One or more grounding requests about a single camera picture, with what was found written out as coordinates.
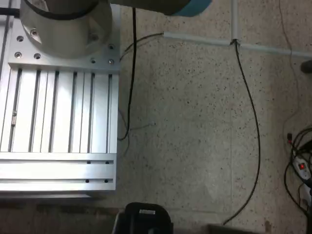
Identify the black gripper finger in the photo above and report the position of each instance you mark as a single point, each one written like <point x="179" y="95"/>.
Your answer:
<point x="120" y="225"/>
<point x="310" y="225"/>

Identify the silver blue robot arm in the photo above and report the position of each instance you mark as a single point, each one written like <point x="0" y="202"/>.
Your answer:
<point x="61" y="29"/>

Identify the black box with label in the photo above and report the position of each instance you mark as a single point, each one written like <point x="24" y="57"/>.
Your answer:
<point x="151" y="224"/>

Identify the white power strip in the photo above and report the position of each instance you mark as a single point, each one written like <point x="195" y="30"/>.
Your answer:
<point x="302" y="168"/>

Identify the aluminium profile robot stand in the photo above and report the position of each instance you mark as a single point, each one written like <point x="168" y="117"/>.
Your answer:
<point x="61" y="109"/>

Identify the dark round object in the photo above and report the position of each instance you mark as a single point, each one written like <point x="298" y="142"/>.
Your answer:
<point x="307" y="66"/>

